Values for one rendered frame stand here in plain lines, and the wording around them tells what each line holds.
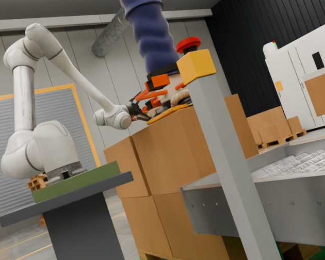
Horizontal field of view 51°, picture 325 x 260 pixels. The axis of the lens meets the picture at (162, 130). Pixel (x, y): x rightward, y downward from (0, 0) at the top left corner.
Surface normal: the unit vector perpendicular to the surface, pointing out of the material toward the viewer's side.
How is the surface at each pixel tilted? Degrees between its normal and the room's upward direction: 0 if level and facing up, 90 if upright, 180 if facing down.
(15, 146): 64
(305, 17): 90
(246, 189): 90
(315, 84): 90
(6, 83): 90
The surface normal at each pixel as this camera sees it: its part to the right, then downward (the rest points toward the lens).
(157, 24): 0.20, -0.40
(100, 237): 0.21, -0.14
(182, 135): -0.83, 0.25
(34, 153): -0.47, 0.07
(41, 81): 0.51, -0.23
